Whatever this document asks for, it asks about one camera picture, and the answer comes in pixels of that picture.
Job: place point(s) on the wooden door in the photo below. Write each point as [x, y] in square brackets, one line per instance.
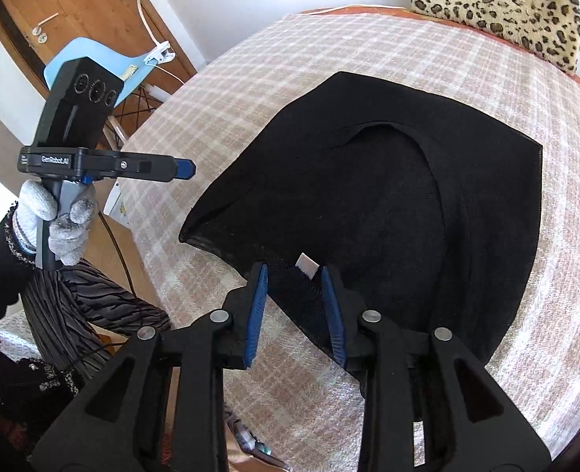
[73, 5]

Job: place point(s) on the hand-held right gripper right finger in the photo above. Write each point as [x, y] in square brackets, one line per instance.
[332, 314]

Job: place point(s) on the white power strip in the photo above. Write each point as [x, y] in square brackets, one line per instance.
[157, 92]

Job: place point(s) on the person's black knit jacket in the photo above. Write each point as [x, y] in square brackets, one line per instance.
[4, 403]

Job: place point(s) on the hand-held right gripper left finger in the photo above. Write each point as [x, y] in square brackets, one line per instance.
[255, 309]

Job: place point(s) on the person's striped grey trouser leg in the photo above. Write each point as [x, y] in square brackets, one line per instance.
[73, 305]

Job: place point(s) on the light blue chair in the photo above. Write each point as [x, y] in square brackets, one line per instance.
[88, 51]

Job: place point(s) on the pink checked blanket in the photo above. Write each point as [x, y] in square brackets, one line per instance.
[270, 83]

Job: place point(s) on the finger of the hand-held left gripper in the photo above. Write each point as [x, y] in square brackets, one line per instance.
[185, 168]

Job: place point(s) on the black mesh top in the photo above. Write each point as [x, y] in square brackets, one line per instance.
[393, 206]

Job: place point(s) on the orange patterned bed sheet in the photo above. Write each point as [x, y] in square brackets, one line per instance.
[359, 8]

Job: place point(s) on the white textured cloth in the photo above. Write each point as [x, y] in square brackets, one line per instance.
[12, 337]

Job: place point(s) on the leopard print cushion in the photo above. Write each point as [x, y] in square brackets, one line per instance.
[491, 5]

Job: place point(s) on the person's left hand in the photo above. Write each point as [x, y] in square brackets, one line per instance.
[68, 236]

